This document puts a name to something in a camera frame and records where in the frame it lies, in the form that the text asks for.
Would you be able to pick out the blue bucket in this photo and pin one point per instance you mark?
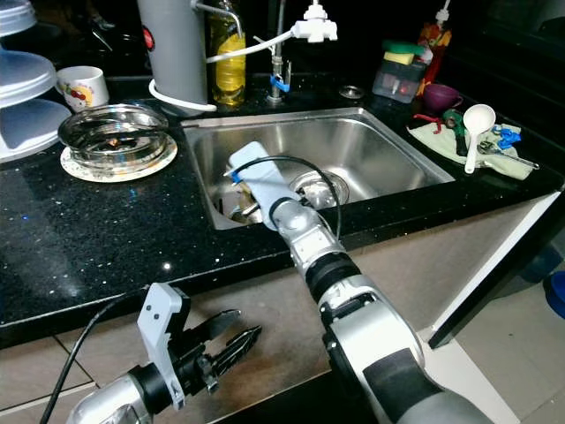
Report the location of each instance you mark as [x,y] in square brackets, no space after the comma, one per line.
[556,296]

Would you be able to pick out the yellow cooking oil bottle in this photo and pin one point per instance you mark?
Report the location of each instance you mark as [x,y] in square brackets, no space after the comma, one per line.
[227,66]

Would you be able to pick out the thin metal utensil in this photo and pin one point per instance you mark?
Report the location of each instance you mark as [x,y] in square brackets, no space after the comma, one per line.
[516,159]

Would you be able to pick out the white faucet diverter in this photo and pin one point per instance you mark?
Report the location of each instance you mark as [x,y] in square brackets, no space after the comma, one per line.
[316,28]

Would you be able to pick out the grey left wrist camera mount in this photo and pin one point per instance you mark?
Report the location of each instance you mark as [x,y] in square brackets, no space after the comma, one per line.
[163,322]

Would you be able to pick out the pale green cloth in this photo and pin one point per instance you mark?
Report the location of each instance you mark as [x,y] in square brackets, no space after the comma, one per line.
[433,141]

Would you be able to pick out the small red utensil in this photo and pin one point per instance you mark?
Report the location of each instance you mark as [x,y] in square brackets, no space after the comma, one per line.
[425,121]

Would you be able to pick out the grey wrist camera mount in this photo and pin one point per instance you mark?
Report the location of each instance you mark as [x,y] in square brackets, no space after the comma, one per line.
[163,322]
[256,177]

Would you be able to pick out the red soap pump bottle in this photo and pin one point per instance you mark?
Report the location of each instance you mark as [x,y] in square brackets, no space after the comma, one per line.
[434,44]

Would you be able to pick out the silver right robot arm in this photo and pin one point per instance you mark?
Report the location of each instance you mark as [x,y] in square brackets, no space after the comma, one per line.
[397,353]

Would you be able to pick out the round metal counter cap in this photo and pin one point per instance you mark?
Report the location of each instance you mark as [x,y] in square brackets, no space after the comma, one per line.
[351,92]

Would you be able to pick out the clear glass bowl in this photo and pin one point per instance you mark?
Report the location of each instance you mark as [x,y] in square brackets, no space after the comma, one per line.
[110,140]

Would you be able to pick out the grey cylinder water filter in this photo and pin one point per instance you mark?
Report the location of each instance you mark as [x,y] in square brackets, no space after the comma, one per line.
[172,53]

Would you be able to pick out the grey cabinet door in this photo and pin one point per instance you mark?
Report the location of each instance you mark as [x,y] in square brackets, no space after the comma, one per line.
[274,287]

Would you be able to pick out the purple cup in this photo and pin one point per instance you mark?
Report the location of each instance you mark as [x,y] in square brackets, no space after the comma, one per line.
[441,95]

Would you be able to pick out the steel gooseneck faucet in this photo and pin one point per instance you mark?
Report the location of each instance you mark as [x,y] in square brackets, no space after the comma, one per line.
[280,75]

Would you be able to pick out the small blue plastic item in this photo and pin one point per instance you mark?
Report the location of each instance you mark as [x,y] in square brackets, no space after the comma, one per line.
[508,137]

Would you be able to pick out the white plastic ladle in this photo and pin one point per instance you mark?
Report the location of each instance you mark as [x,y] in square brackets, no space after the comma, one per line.
[479,119]

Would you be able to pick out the stainless steel sink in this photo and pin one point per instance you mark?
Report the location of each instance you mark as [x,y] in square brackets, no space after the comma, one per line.
[388,155]

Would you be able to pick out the grey drawer front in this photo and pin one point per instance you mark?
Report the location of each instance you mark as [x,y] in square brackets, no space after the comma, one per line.
[22,371]

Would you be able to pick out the yellow green sponge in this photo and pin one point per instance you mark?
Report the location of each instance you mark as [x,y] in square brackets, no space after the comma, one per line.
[403,51]

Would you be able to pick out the white printed mug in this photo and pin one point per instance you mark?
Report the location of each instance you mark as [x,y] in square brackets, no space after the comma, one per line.
[81,88]

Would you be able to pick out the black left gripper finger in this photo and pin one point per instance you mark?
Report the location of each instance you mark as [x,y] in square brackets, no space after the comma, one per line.
[237,352]
[212,329]

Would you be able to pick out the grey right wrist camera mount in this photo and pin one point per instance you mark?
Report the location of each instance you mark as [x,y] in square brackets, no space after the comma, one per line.
[256,177]

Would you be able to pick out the white tiered plastic rack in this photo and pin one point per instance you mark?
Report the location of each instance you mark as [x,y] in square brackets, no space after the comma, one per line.
[22,88]

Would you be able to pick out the clear plastic container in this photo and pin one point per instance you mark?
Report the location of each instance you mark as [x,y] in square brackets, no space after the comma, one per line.
[395,81]

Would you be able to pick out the white patterned saucer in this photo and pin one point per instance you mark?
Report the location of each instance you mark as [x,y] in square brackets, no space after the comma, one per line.
[79,172]

